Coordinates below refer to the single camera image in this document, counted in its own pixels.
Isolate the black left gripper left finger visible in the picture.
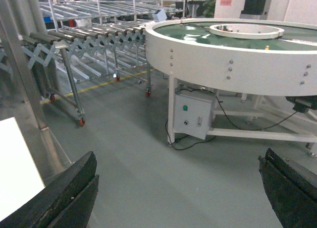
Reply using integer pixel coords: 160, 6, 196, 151
0, 151, 99, 228

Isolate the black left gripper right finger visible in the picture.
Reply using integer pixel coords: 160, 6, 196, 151
259, 148, 317, 228

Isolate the white table corner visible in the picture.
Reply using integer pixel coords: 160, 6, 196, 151
0, 117, 45, 220

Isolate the grey electrical control box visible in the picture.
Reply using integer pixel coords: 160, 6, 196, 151
174, 87, 216, 140

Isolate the white round turntable conveyor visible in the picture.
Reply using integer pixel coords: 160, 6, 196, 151
145, 18, 317, 157

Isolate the expandable roller conveyor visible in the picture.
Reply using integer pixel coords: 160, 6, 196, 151
0, 19, 154, 127

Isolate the metal flow rack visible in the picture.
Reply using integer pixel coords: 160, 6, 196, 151
39, 0, 183, 31

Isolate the black power cable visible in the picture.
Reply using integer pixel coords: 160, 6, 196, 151
165, 88, 300, 151

